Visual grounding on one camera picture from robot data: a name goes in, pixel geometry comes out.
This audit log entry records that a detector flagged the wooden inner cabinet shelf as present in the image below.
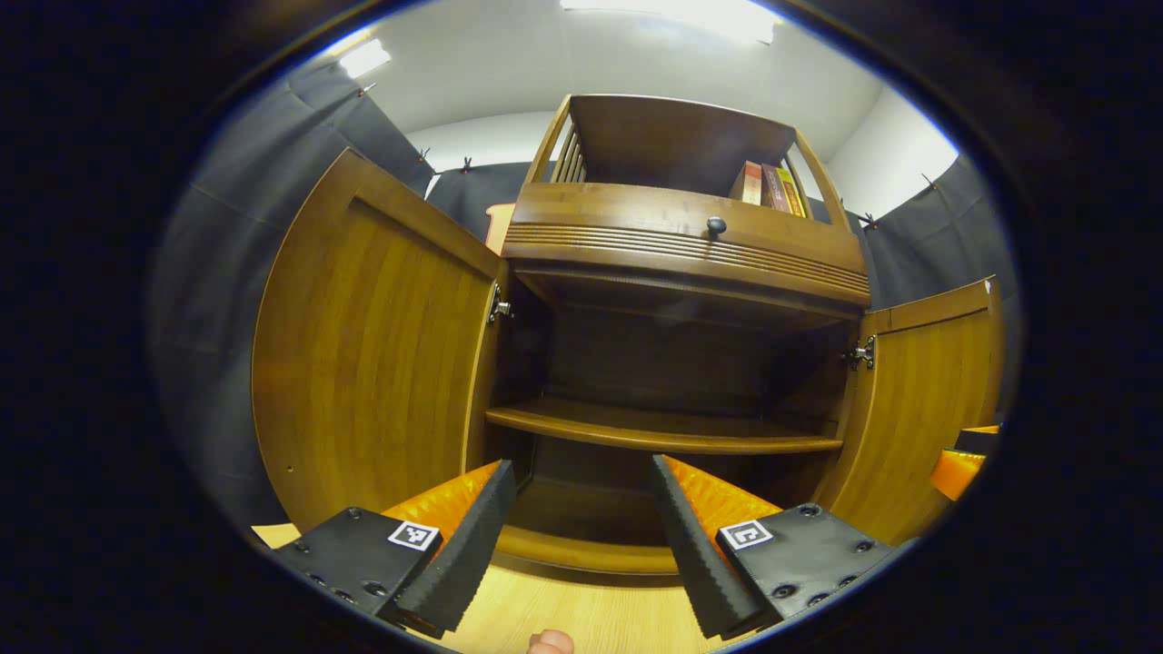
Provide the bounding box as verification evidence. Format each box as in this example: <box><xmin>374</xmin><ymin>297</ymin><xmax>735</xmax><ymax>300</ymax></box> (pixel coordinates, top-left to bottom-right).
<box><xmin>484</xmin><ymin>397</ymin><xmax>845</xmax><ymax>456</ymax></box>

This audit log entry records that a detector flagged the wooden cabinet door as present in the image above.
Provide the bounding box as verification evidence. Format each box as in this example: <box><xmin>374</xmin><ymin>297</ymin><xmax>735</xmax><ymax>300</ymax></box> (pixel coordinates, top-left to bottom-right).
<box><xmin>252</xmin><ymin>148</ymin><xmax>509</xmax><ymax>533</ymax></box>
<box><xmin>811</xmin><ymin>276</ymin><xmax>1006</xmax><ymax>547</ymax></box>

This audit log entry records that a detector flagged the yellow and red book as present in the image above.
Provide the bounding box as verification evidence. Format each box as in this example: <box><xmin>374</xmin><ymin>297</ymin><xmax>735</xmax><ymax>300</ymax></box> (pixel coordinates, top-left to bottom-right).
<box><xmin>775</xmin><ymin>167</ymin><xmax>809</xmax><ymax>220</ymax></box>

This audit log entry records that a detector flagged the wooden double-door shoe cabinet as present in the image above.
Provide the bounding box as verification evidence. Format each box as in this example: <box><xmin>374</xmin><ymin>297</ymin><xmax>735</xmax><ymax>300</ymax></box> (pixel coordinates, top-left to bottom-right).
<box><xmin>252</xmin><ymin>94</ymin><xmax>1006</xmax><ymax>579</ymax></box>

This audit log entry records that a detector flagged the wooden cabinet drawer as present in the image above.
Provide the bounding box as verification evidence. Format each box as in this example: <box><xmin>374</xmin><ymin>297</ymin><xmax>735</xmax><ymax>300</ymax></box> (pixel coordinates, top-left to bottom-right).
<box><xmin>502</xmin><ymin>182</ymin><xmax>872</xmax><ymax>309</ymax></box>

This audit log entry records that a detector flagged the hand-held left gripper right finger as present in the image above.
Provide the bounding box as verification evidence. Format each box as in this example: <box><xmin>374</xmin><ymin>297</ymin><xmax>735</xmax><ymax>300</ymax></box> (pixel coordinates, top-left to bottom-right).
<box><xmin>650</xmin><ymin>454</ymin><xmax>896</xmax><ymax>641</ymax></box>

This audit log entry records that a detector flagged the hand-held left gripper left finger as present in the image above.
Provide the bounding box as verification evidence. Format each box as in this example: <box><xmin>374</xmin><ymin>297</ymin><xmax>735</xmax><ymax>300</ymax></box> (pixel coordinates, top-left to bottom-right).
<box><xmin>273</xmin><ymin>459</ymin><xmax>517</xmax><ymax>639</ymax></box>

